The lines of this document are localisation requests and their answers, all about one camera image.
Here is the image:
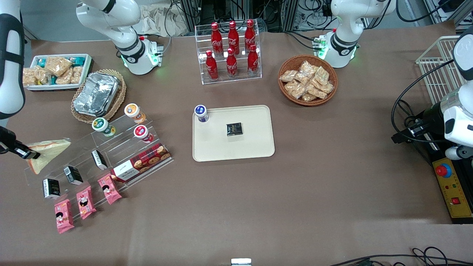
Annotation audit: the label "triangular sandwich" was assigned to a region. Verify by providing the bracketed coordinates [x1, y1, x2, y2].
[27, 139, 71, 175]

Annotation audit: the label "white wire basket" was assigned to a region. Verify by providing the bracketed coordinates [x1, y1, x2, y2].
[416, 36, 466, 106]

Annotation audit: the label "aluminium frame rack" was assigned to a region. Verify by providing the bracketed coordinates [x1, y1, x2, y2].
[181, 0, 300, 32]

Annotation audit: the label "pink snack packet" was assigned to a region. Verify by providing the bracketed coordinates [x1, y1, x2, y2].
[54, 199, 75, 234]
[76, 186, 97, 220]
[98, 174, 122, 205]

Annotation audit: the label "yellow black control box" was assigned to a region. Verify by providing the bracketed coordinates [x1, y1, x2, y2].
[432, 157, 473, 224]

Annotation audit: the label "brown table cover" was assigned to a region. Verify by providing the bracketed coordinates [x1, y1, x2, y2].
[0, 20, 473, 266]

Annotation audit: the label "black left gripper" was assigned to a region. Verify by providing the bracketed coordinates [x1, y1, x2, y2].
[391, 103, 446, 144]

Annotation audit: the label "crumpled beige paper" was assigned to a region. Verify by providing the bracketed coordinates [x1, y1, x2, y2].
[140, 4, 189, 37]

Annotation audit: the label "clear acrylic stepped shelf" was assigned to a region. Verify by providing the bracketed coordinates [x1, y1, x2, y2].
[24, 115, 174, 222]

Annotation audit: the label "white rectangular snack bin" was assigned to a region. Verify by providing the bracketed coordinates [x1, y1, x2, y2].
[23, 54, 93, 92]

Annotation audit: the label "red lid cup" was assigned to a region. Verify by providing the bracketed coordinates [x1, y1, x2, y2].
[134, 125, 154, 143]

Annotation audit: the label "long black arm cable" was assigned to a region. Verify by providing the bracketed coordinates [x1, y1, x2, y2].
[392, 59, 455, 143]

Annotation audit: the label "black floor cables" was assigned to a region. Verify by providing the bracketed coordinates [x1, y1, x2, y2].
[329, 247, 473, 266]

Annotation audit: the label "small black box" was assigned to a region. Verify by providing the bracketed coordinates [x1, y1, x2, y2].
[91, 150, 108, 170]
[64, 166, 84, 185]
[42, 179, 61, 200]

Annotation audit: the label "flat oval wicker basket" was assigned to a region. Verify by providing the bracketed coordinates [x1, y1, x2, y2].
[71, 69, 127, 124]

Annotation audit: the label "orange lid cup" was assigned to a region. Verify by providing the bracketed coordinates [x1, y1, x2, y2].
[124, 103, 146, 124]

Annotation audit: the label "red plaid cookie box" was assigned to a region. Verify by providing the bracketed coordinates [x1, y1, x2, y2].
[111, 143, 171, 182]

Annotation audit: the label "blue lid yogurt cup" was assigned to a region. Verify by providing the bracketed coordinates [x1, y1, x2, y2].
[194, 105, 210, 123]

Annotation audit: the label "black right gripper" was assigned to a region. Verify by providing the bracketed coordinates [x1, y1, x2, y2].
[0, 126, 40, 160]

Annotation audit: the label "green lid cup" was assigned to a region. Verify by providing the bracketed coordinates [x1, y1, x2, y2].
[92, 117, 116, 137]

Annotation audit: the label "beige plastic tray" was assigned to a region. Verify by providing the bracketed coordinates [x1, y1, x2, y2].
[192, 105, 276, 162]

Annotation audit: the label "stacked aluminium foil containers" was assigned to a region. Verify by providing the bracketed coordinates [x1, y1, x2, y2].
[73, 72, 119, 117]

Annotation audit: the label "red cola bottle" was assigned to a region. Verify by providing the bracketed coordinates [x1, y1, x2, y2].
[211, 23, 223, 56]
[245, 20, 256, 52]
[205, 50, 219, 81]
[226, 48, 238, 78]
[247, 45, 259, 76]
[228, 21, 240, 55]

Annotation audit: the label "round brown wicker basket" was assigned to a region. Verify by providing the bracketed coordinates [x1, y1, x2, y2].
[278, 55, 338, 106]

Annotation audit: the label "clear acrylic bottle rack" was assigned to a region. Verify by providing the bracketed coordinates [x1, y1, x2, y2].
[195, 21, 262, 85]

